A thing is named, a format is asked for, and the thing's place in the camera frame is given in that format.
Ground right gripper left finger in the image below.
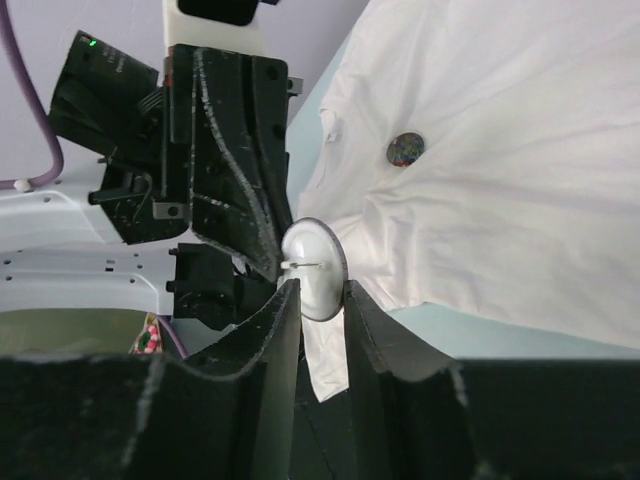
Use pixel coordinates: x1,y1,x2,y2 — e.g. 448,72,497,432
1,280,300,479

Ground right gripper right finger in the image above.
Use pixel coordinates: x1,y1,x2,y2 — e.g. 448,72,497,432
343,281,639,479

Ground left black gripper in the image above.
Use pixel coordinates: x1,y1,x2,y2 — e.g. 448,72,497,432
48,31,292,282

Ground white t-shirt garment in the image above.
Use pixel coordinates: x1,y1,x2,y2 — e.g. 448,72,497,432
297,0,640,404

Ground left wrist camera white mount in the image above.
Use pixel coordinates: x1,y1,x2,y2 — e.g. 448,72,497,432
162,0,267,56

